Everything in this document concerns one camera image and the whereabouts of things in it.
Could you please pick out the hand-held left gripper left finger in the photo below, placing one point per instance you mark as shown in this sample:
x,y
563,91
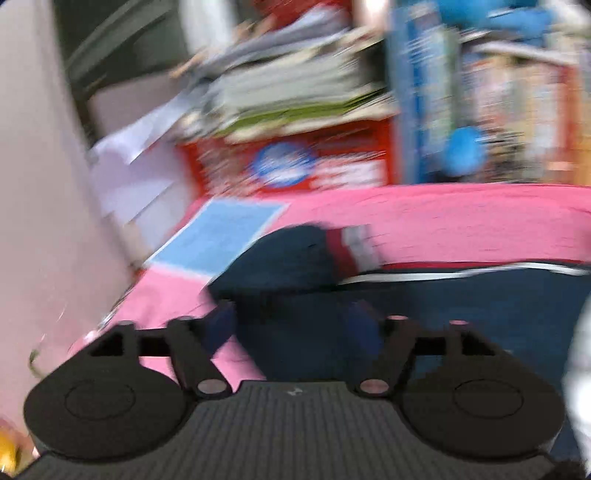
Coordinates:
x,y
221,323

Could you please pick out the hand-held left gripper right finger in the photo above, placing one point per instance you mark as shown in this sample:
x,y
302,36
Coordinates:
x,y
364,325

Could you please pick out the navy white red jacket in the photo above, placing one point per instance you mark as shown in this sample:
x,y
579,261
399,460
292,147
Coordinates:
x,y
286,267

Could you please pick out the light blue booklet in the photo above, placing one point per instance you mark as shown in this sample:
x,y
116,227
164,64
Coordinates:
x,y
221,235

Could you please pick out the pink rabbit-print blanket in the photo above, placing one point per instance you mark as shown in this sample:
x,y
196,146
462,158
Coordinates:
x,y
461,221

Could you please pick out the large red plastic crate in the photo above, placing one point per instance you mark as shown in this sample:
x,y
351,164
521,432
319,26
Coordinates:
x,y
221,161

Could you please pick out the white loose papers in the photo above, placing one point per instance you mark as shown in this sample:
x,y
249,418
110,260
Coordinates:
x,y
129,170

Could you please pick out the round blue plush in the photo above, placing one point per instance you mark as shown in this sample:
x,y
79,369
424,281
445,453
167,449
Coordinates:
x,y
465,151

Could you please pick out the stack of paper workbooks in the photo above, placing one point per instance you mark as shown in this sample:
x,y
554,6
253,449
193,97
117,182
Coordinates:
x,y
286,87

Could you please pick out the row of upright books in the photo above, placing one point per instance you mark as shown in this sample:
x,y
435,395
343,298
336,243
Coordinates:
x,y
517,101

